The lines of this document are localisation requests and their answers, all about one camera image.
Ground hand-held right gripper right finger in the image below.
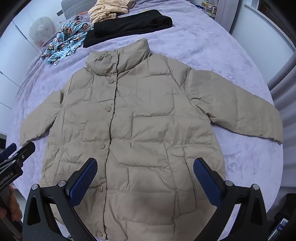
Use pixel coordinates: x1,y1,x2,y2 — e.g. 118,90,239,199
193,158,275,241

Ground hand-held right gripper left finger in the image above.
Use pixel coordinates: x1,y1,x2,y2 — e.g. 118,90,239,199
23,158,99,239

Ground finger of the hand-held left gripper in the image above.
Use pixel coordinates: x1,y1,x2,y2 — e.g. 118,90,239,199
11,141,36,164
0,143,17,163

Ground beige puffer jacket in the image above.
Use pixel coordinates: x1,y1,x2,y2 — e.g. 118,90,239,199
20,38,284,241

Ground person's left hand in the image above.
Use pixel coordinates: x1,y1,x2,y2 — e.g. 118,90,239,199
0,185,23,220

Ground white wardrobe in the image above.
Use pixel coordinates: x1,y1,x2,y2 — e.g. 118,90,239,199
0,16,40,135

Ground dark bag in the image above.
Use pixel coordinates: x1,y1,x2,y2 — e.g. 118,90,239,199
268,204,295,241

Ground blue monkey print garment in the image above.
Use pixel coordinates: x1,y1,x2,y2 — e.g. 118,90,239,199
40,20,94,66

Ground white round plush toy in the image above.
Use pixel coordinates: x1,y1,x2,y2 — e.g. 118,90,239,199
29,16,56,43

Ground lilac plush blanket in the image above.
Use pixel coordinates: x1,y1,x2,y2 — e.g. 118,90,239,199
7,0,287,241

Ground cream striped garment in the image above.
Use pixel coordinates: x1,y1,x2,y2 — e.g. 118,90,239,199
88,0,137,24

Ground black fleece garment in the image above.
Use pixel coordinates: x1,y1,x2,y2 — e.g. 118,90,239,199
83,9,173,49

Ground grey curtain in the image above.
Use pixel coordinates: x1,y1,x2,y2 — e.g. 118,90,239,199
215,0,242,33

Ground small boxes on shelf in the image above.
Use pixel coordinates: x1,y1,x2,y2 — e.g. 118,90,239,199
201,1,218,17

